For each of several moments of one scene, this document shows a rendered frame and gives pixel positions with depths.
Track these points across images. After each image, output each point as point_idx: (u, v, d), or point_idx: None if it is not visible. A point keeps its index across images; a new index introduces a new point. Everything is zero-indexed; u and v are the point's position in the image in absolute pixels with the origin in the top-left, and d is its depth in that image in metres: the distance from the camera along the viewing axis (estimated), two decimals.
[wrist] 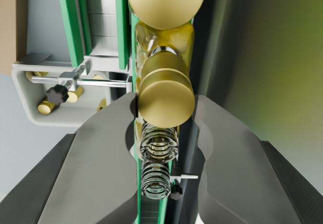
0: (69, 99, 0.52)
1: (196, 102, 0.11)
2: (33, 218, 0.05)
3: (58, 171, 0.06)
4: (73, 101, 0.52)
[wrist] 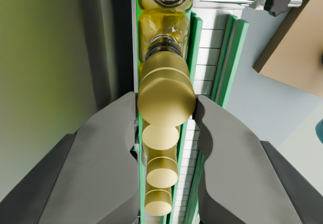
0: (154, 99, 0.11)
1: (196, 102, 0.11)
2: (33, 218, 0.05)
3: (58, 171, 0.06)
4: (146, 110, 0.11)
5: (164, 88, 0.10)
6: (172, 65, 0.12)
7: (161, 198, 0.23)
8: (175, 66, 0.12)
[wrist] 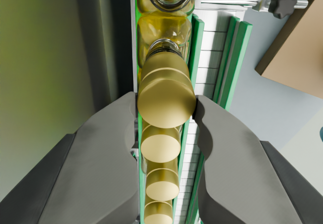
0: (154, 99, 0.11)
1: (196, 102, 0.11)
2: (33, 218, 0.05)
3: (58, 171, 0.06)
4: (145, 111, 0.11)
5: (164, 88, 0.10)
6: (172, 65, 0.12)
7: (161, 210, 0.22)
8: (175, 66, 0.12)
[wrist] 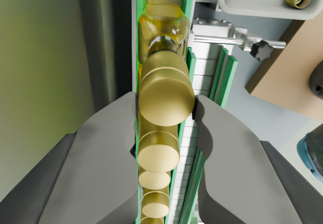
0: (149, 155, 0.15)
1: (196, 102, 0.11)
2: (33, 218, 0.05)
3: (58, 171, 0.06)
4: (143, 163, 0.15)
5: (156, 150, 0.15)
6: (163, 127, 0.16)
7: None
8: (165, 128, 0.16)
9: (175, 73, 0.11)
